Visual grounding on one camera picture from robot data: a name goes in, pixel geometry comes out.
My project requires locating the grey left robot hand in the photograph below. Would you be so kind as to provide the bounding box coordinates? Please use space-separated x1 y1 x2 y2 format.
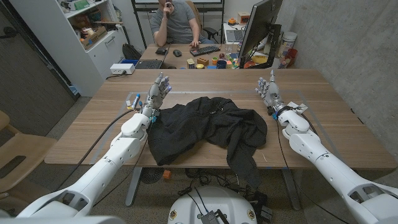
141 72 172 118

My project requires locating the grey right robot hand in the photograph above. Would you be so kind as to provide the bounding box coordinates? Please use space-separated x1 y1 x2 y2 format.
255 69 285 116

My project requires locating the black hoodie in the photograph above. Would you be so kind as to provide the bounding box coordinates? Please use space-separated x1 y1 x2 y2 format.
147 96 268 190

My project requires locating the white paper tag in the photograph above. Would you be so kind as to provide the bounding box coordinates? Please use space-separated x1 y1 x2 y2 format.
286 101 309 114

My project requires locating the black laptop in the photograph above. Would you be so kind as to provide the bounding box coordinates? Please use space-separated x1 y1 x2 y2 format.
134 46 170 70

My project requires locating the white power strip box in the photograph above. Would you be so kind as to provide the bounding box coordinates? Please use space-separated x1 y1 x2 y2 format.
109 63 136 75

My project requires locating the red cup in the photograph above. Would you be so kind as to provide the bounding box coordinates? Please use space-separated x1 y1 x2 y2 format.
285 48 299 67

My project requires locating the black backpack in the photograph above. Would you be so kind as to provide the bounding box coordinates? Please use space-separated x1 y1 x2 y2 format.
122 43 142 60

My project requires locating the white plastic canister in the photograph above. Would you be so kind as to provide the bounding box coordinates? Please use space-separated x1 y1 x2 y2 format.
277 31 298 58

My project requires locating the black keyboard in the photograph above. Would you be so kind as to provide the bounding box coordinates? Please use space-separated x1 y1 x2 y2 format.
189 45 221 57

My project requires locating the black computer monitor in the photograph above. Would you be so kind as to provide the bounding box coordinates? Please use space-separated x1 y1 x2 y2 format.
238 0 284 70

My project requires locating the silver laptop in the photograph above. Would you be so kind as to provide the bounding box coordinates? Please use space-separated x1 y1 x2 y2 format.
225 29 247 43

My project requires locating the person in grey t-shirt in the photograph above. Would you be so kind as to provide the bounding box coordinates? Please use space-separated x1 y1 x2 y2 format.
150 0 215 47

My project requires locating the round black floor fan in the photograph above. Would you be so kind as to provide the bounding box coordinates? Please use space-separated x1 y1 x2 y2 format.
140 167 165 185

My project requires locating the cardboard box with toys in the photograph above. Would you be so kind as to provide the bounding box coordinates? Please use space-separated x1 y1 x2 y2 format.
80 26 108 50

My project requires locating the white shelf cabinet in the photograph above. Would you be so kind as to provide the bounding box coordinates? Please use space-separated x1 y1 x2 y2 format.
9 0 130 98

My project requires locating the white robot torso base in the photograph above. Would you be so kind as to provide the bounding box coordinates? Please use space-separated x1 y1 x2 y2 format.
167 185 258 224

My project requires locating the wooden chair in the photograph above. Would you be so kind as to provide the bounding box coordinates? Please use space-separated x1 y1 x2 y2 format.
0 110 58 200

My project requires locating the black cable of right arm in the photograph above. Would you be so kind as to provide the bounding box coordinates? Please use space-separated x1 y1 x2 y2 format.
275 118 351 224

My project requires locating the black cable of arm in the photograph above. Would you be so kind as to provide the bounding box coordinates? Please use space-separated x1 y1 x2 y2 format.
53 108 141 192
275 118 351 224

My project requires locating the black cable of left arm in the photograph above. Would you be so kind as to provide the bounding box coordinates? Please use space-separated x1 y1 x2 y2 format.
53 108 141 192

